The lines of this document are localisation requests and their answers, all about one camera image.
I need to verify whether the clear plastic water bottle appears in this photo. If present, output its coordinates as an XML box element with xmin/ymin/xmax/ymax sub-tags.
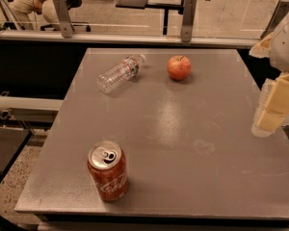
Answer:
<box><xmin>96</xmin><ymin>54</ymin><xmax>145</xmax><ymax>93</ymax></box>

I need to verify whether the red apple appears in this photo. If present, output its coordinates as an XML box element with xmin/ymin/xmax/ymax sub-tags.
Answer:
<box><xmin>167</xmin><ymin>55</ymin><xmax>192</xmax><ymax>81</ymax></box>

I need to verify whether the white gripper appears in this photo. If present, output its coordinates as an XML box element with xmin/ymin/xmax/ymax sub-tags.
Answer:
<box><xmin>249</xmin><ymin>12</ymin><xmax>289</xmax><ymax>138</ymax></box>

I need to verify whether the grey metal bracket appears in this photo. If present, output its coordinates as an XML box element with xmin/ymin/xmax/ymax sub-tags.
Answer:
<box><xmin>180</xmin><ymin>0</ymin><xmax>197</xmax><ymax>42</ymax></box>
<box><xmin>260</xmin><ymin>0</ymin><xmax>289</xmax><ymax>39</ymax></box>
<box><xmin>52</xmin><ymin>0</ymin><xmax>74</xmax><ymax>38</ymax></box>

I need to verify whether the grey metal bracket right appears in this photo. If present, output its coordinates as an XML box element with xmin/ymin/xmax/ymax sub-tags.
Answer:
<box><xmin>260</xmin><ymin>0</ymin><xmax>289</xmax><ymax>39</ymax></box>

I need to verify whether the red coke can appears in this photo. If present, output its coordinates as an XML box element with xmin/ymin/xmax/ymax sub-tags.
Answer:
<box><xmin>87</xmin><ymin>141</ymin><xmax>128</xmax><ymax>202</ymax></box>

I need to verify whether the grey metal bracket middle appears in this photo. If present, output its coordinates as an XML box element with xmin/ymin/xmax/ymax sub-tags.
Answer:
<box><xmin>180</xmin><ymin>0</ymin><xmax>197</xmax><ymax>42</ymax></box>

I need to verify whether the seated person in beige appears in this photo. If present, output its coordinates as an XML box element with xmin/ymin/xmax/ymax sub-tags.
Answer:
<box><xmin>9</xmin><ymin>0</ymin><xmax>83</xmax><ymax>31</ymax></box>

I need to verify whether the black office chair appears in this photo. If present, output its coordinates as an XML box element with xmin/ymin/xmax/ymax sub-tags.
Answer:
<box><xmin>52</xmin><ymin>0</ymin><xmax>91</xmax><ymax>38</ymax></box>

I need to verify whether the black side table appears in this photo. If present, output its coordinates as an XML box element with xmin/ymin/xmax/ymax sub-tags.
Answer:
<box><xmin>0</xmin><ymin>128</ymin><xmax>31</xmax><ymax>183</ymax></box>

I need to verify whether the grey metal bracket left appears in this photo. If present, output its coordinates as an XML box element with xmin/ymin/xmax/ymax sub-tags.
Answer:
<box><xmin>52</xmin><ymin>0</ymin><xmax>74</xmax><ymax>38</ymax></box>

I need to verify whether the grey horizontal rail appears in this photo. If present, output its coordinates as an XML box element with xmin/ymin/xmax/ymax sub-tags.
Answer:
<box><xmin>0</xmin><ymin>30</ymin><xmax>260</xmax><ymax>48</ymax></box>

